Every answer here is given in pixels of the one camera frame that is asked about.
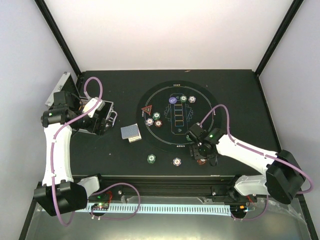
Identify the right base circuit board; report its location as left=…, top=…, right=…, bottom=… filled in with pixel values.
left=230, top=205, right=256, bottom=213

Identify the aluminium poker chip case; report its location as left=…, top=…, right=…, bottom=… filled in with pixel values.
left=40, top=72, right=118, bottom=136

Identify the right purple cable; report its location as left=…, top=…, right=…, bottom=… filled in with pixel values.
left=198, top=104, right=315, bottom=223

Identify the white slotted cable duct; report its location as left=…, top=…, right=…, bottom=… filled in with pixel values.
left=82, top=203, right=231, bottom=217

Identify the black aluminium rail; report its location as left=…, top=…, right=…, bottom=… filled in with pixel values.
left=100, top=176, right=235, bottom=198

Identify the round black poker mat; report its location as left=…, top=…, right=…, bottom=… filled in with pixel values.
left=136, top=81, right=222, bottom=153

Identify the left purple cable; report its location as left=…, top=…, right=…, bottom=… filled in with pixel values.
left=51, top=76, right=140, bottom=227

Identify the base circuit board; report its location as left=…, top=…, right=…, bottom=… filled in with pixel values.
left=230, top=205, right=256, bottom=213
left=91, top=202, right=110, bottom=211

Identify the purple round button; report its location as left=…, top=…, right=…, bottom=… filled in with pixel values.
left=168, top=96, right=178, bottom=105

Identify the purple cable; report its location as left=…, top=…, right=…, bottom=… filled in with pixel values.
left=51, top=76, right=140, bottom=227
left=198, top=104, right=315, bottom=223

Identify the blue playing card deck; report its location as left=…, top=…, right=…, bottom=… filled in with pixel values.
left=120, top=124, right=140, bottom=140

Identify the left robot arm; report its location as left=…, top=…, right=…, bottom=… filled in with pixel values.
left=34, top=91, right=118, bottom=216

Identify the red brown poker chip stack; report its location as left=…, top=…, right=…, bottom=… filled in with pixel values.
left=197, top=159, right=207, bottom=166

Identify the blue white poker chip stack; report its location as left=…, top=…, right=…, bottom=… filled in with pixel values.
left=172, top=158, right=182, bottom=167

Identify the left base circuit board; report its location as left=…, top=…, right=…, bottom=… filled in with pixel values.
left=91, top=202, right=110, bottom=211

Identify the green poker chip stack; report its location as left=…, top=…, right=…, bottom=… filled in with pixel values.
left=147, top=154, right=156, bottom=164

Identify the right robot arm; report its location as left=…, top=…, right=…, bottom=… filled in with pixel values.
left=186, top=124, right=306, bottom=205

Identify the red triangle marker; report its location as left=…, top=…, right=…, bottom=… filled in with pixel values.
left=141, top=105, right=152, bottom=116

